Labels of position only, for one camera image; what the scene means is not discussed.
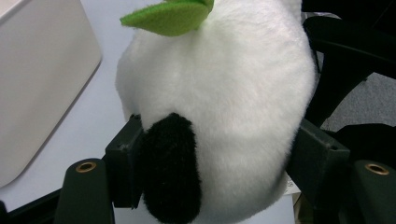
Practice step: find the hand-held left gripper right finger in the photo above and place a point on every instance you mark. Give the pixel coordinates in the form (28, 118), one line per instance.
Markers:
(320, 165)

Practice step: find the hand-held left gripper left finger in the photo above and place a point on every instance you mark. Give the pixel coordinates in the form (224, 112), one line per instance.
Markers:
(124, 161)

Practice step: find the panda plush toy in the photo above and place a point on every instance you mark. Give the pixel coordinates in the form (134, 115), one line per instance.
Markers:
(233, 93)

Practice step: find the white storage box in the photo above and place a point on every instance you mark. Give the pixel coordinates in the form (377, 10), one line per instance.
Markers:
(40, 77)

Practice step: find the white table cover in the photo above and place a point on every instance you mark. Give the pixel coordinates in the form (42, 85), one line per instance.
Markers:
(102, 102)

